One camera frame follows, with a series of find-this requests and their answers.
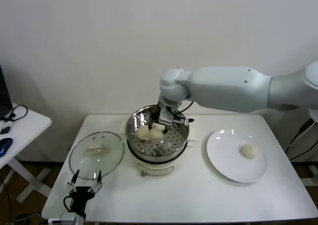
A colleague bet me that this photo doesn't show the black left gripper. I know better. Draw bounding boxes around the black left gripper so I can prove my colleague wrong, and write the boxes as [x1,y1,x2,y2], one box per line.
[67,169,103,215]

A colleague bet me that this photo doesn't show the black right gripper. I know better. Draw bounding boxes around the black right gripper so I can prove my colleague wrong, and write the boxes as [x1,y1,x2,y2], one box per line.
[148,105,171,134]

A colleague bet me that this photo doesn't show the round glass pot lid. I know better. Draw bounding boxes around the round glass pot lid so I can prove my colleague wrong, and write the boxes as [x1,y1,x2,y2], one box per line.
[69,131,125,181]

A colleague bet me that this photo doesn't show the stainless steel steamer basket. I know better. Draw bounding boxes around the stainless steel steamer basket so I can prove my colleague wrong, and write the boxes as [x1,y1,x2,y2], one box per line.
[119,104,198,162]

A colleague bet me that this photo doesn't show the cream electric cooker base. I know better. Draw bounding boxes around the cream electric cooker base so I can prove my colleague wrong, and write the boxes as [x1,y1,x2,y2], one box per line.
[127,139,195,178]

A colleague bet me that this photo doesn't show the round white plate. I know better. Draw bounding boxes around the round white plate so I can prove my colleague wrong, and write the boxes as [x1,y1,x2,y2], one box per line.
[206,128,268,184]

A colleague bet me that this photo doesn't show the white folding side table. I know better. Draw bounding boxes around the white folding side table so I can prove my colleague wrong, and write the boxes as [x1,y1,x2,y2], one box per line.
[0,102,53,203]

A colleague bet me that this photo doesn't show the blue computer mouse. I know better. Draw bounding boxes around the blue computer mouse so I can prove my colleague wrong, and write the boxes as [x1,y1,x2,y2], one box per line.
[0,137,13,157]

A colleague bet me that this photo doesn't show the dark laptop screen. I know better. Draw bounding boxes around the dark laptop screen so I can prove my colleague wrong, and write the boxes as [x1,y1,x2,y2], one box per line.
[0,65,13,119]

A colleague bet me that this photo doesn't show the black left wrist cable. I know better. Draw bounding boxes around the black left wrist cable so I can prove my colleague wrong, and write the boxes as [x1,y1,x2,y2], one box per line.
[63,196,74,212]

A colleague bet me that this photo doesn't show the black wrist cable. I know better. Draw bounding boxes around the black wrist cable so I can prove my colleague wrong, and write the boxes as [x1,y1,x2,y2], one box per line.
[177,99,194,113]
[63,196,74,212]

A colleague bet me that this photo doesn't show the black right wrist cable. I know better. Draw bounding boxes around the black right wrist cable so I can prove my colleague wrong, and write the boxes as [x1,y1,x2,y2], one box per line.
[177,99,194,113]

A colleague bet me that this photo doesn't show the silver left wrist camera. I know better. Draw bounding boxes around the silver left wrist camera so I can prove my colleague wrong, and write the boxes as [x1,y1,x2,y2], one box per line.
[47,212,78,225]

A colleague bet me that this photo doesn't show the black floor cable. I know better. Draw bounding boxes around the black floor cable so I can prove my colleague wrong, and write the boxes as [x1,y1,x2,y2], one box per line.
[0,176,12,222]

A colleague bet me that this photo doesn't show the black looped cable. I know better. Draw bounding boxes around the black looped cable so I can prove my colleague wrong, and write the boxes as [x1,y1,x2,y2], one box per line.
[4,104,29,123]

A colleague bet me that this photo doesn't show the thin black cable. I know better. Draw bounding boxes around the thin black cable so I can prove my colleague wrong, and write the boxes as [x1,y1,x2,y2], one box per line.
[289,137,318,161]

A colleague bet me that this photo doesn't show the black cable with connector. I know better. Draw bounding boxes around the black cable with connector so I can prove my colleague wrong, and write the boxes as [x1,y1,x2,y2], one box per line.
[284,118,314,153]

